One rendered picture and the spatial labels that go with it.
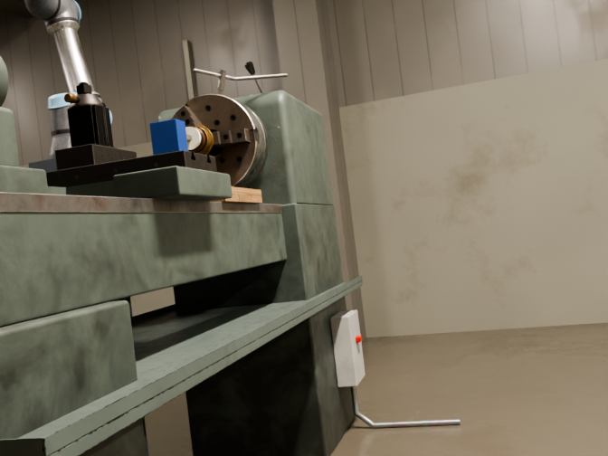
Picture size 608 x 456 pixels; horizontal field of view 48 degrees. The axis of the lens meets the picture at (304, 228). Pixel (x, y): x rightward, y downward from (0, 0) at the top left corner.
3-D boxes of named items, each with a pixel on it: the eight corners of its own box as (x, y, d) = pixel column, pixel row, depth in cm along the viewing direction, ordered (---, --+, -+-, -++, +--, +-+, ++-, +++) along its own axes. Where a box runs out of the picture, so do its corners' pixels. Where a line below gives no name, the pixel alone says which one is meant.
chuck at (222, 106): (171, 188, 229) (181, 95, 227) (260, 198, 221) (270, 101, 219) (159, 187, 220) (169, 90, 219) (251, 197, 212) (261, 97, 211)
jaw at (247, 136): (221, 135, 218) (255, 128, 215) (223, 150, 218) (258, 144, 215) (207, 130, 207) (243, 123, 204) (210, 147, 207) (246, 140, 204)
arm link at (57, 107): (42, 132, 227) (38, 92, 227) (67, 137, 240) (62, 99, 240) (73, 127, 224) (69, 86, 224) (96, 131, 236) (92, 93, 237)
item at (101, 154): (104, 175, 177) (101, 156, 177) (138, 170, 174) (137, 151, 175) (56, 171, 157) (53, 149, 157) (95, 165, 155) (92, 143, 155)
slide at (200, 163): (63, 197, 176) (61, 180, 176) (217, 175, 165) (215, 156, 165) (17, 195, 158) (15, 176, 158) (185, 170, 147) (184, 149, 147)
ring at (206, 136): (187, 128, 212) (175, 125, 203) (215, 125, 209) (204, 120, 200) (191, 158, 212) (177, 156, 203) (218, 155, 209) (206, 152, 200)
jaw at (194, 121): (202, 141, 219) (180, 113, 221) (213, 131, 218) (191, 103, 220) (187, 137, 209) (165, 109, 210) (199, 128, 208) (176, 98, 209)
